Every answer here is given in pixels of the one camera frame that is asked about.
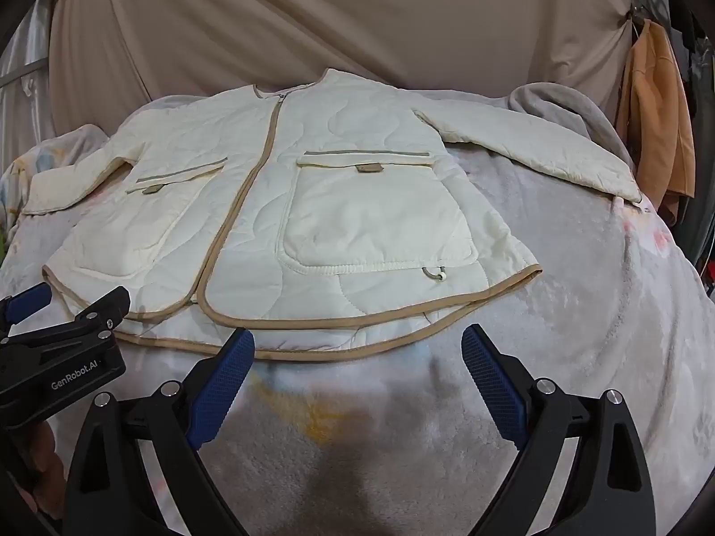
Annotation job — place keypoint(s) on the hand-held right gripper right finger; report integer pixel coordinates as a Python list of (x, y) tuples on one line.
[(494, 385)]

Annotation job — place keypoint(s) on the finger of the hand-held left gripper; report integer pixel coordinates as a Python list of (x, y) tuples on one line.
[(31, 296), (106, 304)]

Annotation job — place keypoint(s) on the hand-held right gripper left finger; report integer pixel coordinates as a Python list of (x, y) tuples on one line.
[(223, 385)]

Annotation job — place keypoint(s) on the white quilted jacket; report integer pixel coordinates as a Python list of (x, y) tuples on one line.
[(363, 206)]

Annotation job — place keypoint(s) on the person's left hand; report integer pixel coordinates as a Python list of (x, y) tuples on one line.
[(38, 446)]

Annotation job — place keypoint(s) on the green cushion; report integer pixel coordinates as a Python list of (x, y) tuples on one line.
[(3, 245)]

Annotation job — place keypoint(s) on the grey printed fleece blanket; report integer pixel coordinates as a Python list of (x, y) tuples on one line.
[(586, 318)]

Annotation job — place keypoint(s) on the white curtain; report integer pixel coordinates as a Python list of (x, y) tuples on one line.
[(28, 95)]

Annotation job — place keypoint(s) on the orange hanging garment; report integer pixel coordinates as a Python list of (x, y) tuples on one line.
[(653, 123)]

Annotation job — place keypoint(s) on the beige backdrop cloth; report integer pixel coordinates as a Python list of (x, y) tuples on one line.
[(335, 22)]

